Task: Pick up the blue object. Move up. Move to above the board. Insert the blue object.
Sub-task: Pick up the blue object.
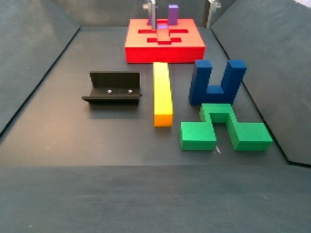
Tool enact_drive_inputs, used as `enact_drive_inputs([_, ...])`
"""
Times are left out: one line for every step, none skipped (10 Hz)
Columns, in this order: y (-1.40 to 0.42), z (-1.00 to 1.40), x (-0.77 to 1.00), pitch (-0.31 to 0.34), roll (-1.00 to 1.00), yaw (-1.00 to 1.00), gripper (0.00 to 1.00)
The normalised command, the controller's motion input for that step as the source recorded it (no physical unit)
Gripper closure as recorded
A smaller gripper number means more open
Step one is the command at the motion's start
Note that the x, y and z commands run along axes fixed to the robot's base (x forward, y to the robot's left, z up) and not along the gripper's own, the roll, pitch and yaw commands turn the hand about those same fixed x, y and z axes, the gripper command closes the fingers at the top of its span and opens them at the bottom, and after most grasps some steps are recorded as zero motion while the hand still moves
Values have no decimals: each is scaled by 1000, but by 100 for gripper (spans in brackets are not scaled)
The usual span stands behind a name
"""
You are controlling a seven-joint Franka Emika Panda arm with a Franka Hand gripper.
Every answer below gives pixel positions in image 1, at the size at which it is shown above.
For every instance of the blue U-shaped block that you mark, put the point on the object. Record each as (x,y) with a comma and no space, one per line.
(222,94)

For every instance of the purple U-shaped block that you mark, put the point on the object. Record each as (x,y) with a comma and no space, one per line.
(173,14)

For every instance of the red slotted board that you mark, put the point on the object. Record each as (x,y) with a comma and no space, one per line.
(173,43)

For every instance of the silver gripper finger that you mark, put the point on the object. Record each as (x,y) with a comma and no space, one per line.
(150,8)
(214,6)

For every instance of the black angle bracket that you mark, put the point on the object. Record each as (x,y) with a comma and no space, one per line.
(114,87)

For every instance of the yellow long bar block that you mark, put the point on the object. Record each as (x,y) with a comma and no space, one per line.
(162,95)

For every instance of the green zigzag block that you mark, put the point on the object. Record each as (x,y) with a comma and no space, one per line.
(198,136)

